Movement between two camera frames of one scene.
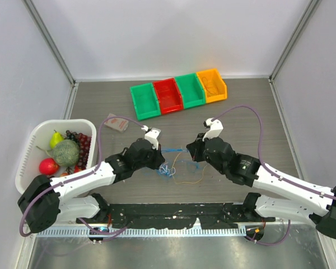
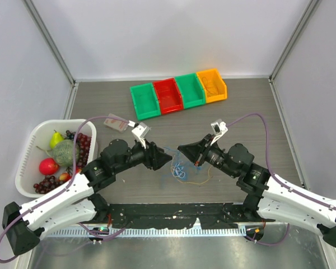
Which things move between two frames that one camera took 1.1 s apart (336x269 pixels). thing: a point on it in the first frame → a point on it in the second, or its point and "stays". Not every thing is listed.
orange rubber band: [180, 182] → [186, 182]
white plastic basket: [40, 136] stays
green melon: [66, 153] stays
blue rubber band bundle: [164, 172] → [180, 169]
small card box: [119, 124] stays
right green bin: [191, 89] stays
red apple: [49, 166] stays
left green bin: [145, 101] stays
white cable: [163, 168] → [178, 171]
